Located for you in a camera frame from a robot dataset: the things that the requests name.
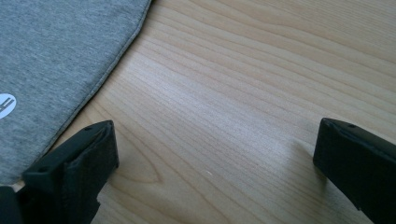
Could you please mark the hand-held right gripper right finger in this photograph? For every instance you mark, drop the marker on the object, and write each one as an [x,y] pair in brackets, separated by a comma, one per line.
[358,165]

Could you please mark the grey cloth garment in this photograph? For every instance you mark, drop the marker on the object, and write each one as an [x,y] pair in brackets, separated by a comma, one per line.
[56,62]

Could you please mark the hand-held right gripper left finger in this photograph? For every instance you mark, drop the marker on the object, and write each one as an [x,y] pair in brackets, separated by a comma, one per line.
[71,165]

